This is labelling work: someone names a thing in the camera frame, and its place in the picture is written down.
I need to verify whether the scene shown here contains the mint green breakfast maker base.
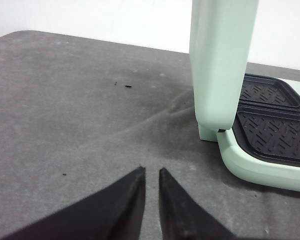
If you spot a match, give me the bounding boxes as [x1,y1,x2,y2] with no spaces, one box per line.
[199,73,300,194]

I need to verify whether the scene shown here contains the mint green sandwich maker lid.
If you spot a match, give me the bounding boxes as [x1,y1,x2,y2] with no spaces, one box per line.
[189,0,259,130]

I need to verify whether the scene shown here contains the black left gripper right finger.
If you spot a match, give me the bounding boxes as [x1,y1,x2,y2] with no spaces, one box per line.
[159,168,236,240]

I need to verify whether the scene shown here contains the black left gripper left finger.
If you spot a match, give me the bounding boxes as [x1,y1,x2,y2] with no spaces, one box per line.
[5,167,146,240]

